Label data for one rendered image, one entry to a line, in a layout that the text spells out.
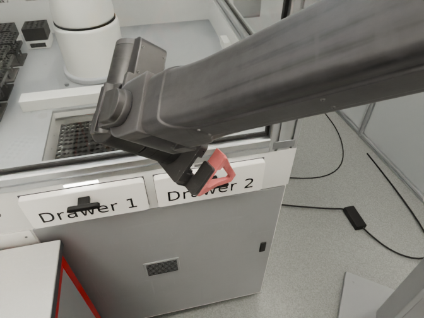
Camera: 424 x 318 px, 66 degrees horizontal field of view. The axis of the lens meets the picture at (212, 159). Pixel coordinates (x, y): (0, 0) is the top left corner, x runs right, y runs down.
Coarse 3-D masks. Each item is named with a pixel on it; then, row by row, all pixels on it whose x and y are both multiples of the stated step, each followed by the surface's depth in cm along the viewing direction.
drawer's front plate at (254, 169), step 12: (240, 168) 84; (252, 168) 85; (264, 168) 86; (156, 180) 80; (168, 180) 81; (240, 180) 87; (156, 192) 83; (180, 192) 85; (216, 192) 89; (228, 192) 90; (240, 192) 91; (168, 204) 88
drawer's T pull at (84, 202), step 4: (88, 196) 79; (80, 200) 78; (84, 200) 78; (88, 200) 78; (80, 204) 77; (84, 204) 77; (88, 204) 77; (92, 204) 77; (96, 204) 77; (68, 208) 76; (72, 208) 76; (76, 208) 76; (80, 208) 76; (84, 208) 76; (88, 208) 77; (92, 208) 77; (96, 208) 77; (68, 212) 76; (72, 212) 76
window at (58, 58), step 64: (0, 0) 51; (64, 0) 52; (128, 0) 55; (192, 0) 57; (256, 0) 59; (0, 64) 57; (64, 64) 60; (0, 128) 65; (64, 128) 69; (256, 128) 81
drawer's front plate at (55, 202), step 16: (48, 192) 77; (64, 192) 77; (80, 192) 78; (96, 192) 79; (112, 192) 80; (128, 192) 81; (144, 192) 82; (32, 208) 78; (48, 208) 79; (64, 208) 80; (128, 208) 85; (144, 208) 87; (32, 224) 81; (48, 224) 83
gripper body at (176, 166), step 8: (144, 152) 40; (152, 152) 40; (160, 152) 41; (184, 152) 43; (192, 152) 42; (200, 152) 42; (160, 160) 43; (168, 160) 43; (176, 160) 43; (184, 160) 42; (192, 160) 42; (168, 168) 44; (176, 168) 43; (184, 168) 42; (176, 176) 43; (184, 176) 43
